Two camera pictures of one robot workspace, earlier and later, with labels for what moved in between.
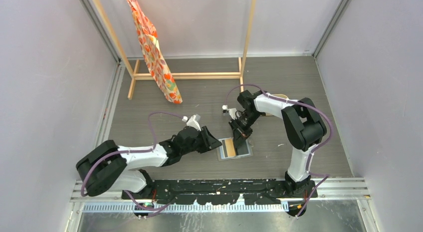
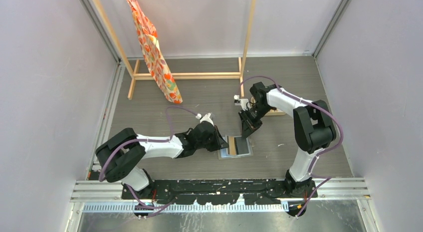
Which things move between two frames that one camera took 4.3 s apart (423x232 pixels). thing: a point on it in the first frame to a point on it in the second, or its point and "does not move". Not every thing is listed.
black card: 242,147 does not move
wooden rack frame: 133,75 does not move
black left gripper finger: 211,141 to 222,142
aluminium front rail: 349,190 does not move
